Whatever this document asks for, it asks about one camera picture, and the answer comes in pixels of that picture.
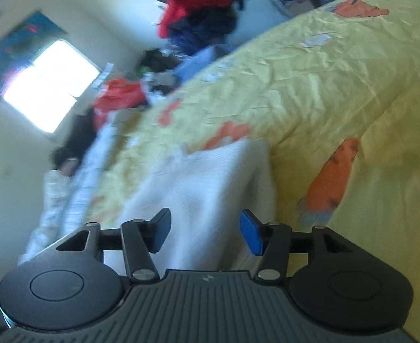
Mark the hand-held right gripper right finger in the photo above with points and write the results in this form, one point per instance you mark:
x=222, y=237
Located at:
x=252, y=234

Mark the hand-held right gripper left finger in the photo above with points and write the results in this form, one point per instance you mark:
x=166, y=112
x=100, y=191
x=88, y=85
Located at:
x=159, y=232

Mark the white knit sweater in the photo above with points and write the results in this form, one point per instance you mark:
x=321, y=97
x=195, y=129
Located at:
x=202, y=193

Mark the navy dark clothes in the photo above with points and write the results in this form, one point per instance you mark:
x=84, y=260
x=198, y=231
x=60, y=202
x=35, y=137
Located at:
x=206, y=30

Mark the white printed quilt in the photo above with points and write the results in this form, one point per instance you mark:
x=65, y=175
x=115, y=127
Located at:
x=84, y=185

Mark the dark cloth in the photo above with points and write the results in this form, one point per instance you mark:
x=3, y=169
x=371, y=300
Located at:
x=77, y=139

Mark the red plastic bag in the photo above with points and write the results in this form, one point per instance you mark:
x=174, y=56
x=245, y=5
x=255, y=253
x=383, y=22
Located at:
x=120, y=96

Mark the white plastic bag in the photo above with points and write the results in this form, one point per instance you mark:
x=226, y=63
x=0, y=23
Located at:
x=158, y=87

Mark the yellow carrot print quilt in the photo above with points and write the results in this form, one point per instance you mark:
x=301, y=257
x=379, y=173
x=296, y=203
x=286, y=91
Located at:
x=320, y=78

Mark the black bag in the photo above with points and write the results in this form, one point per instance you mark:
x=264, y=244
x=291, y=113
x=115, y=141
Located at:
x=154, y=60

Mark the blue knitted blanket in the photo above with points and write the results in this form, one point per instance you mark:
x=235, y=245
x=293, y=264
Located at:
x=199, y=62

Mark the window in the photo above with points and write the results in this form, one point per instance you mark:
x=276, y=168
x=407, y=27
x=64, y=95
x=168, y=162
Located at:
x=49, y=85

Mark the grey covered bedding bundle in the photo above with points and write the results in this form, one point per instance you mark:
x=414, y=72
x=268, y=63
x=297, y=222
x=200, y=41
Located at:
x=256, y=14

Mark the cardboard box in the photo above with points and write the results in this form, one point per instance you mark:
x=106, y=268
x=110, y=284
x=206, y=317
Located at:
x=304, y=7

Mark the floral window blind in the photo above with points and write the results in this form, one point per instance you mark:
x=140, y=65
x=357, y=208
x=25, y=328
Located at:
x=13, y=50

